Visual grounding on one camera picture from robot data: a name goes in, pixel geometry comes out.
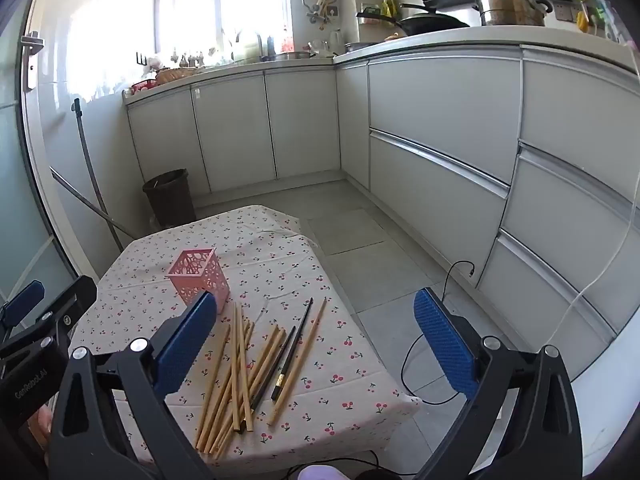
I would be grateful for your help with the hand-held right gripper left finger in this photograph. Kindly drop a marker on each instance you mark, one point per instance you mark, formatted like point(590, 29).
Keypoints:
point(187, 340)

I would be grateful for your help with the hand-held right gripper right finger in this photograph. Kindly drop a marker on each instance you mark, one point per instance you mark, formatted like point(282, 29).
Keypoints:
point(445, 340)

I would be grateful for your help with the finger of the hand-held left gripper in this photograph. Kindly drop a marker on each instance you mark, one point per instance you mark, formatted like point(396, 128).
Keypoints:
point(75, 297)
point(22, 301)

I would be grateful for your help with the pile of wooden chopsticks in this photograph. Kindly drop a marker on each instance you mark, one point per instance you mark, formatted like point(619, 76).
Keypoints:
point(239, 360)

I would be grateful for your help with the pink perforated utensil holder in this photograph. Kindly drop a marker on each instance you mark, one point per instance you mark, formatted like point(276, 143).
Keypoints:
point(200, 280)

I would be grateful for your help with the person's left hand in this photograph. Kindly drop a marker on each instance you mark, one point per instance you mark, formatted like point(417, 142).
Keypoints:
point(41, 422)

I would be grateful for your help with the slanted grey pole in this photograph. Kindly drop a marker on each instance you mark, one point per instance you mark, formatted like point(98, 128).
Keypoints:
point(85, 197)

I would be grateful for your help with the cherry-print tablecloth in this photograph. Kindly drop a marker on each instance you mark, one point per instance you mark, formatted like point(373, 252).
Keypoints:
point(295, 260)

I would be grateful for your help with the dark brown trash bin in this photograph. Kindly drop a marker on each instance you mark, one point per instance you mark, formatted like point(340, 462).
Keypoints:
point(170, 200)

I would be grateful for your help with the lilac cloth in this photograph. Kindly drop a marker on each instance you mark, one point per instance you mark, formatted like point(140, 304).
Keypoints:
point(320, 473)

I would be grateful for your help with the white cabinet with doors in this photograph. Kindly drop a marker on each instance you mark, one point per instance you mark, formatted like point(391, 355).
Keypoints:
point(235, 125)

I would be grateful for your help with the red basket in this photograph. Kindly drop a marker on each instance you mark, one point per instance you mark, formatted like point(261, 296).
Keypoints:
point(144, 85)

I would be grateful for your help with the white cabinet with drawers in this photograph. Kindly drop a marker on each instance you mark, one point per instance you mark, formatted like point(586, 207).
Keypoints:
point(450, 110)

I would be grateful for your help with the white kitchen countertop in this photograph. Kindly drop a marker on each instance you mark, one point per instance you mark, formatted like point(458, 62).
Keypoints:
point(450, 37)

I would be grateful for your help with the kitchen faucet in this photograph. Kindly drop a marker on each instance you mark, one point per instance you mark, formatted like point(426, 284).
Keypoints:
point(256, 40)

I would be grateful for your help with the black wok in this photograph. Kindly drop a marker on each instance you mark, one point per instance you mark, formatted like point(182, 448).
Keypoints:
point(430, 22)

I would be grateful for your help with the bright kitchen window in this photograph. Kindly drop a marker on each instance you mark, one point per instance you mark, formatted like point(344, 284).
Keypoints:
point(225, 5)

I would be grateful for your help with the steel cooking pot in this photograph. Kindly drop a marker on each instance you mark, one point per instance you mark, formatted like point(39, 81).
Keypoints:
point(510, 10)

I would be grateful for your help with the yellow bottle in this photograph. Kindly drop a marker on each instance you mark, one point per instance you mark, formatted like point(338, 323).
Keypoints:
point(389, 7)

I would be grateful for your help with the yellow hanging utensil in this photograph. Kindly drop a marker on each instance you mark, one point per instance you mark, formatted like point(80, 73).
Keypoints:
point(580, 0)

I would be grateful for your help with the wall socket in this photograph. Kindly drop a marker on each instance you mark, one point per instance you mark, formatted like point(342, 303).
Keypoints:
point(564, 10)

